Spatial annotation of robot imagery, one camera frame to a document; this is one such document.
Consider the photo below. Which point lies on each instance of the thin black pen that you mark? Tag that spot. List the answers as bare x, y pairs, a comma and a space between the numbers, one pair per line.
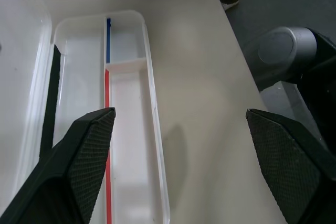
51, 98

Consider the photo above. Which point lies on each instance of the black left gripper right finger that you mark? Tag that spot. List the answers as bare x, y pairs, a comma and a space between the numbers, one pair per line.
288, 161

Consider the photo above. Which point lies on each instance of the white plastic pencil case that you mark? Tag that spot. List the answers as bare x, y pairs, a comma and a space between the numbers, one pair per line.
86, 82

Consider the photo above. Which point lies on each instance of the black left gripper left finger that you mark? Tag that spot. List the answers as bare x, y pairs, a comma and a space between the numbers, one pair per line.
78, 161

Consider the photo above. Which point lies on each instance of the silver robot body joint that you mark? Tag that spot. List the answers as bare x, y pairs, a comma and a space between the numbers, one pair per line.
283, 48

